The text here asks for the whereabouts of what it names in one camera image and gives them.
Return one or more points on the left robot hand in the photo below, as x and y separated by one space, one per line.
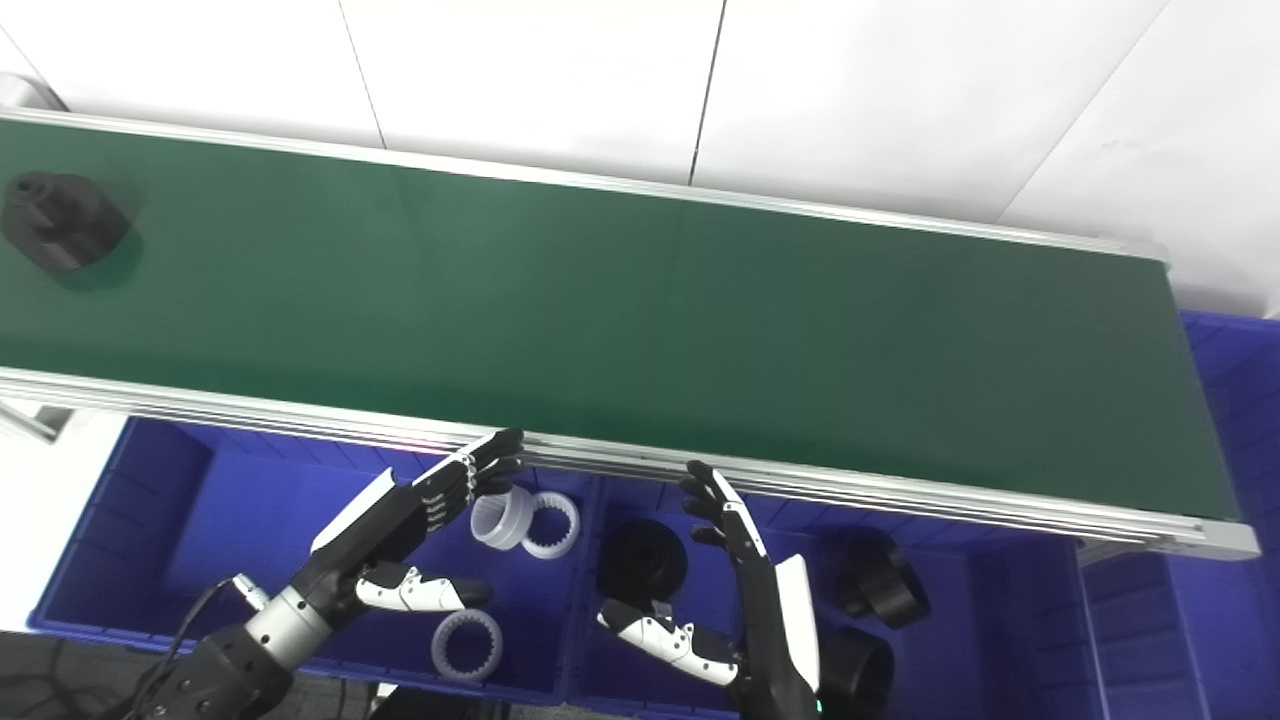
390 520

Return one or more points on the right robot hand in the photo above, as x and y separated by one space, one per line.
770 640

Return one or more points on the black flanged hub part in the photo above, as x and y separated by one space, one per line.
860 675
640 560
885 590
62 222

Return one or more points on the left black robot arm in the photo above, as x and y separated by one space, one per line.
240 660

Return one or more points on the blue plastic bin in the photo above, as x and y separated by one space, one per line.
930 660
1230 420
230 520

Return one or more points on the green conveyor belt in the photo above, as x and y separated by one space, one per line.
640 330

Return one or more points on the grey conveyor end housing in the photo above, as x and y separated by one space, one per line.
25 92

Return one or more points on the aluminium conveyor leg bracket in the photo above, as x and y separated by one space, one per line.
30 418

